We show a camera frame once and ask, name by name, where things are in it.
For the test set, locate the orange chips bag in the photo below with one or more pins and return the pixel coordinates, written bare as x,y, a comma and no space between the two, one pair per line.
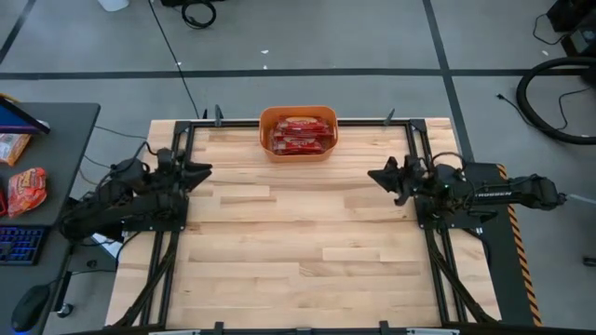
27,191

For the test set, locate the pale snack bag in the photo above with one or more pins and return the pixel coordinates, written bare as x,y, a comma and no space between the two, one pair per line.
11,148

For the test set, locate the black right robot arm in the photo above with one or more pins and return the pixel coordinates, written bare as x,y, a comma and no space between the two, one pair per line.
512,195

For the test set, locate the orange plastic basket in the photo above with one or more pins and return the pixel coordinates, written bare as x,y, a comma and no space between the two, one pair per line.
298,158

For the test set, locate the white bin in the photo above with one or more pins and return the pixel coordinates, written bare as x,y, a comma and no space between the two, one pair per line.
113,4

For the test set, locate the black equipment box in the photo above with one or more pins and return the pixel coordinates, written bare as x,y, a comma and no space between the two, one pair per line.
570,11
582,42

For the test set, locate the laptop screen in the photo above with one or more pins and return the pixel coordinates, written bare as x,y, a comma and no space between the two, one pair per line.
18,121

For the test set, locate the black computer mouse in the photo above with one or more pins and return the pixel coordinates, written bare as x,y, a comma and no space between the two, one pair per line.
30,307

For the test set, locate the white strip bracket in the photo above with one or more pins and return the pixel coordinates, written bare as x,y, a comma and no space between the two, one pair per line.
174,332
433,332

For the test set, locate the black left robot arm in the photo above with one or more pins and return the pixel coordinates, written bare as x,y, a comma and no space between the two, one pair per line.
116,200

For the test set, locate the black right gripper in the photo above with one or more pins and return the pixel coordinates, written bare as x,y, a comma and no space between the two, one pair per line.
414,181

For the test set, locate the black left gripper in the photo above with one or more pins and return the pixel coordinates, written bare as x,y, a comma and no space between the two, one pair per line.
170,172

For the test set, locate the small black caster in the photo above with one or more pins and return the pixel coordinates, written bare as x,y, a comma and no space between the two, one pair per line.
65,310

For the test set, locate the black desk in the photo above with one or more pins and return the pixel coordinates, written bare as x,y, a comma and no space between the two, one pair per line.
60,153

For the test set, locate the black aluminium rig frame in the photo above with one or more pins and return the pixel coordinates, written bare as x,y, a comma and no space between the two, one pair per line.
372,123

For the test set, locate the white paper sheet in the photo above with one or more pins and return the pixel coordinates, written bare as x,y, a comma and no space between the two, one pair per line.
106,244

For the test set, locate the black hazard-striped platform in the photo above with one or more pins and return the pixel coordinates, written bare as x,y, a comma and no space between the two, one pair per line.
498,260

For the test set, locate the chair leg with caster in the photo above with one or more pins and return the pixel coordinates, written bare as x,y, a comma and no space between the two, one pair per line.
579,199

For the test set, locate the black backlit keyboard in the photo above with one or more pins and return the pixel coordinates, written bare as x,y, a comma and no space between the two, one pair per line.
21,244

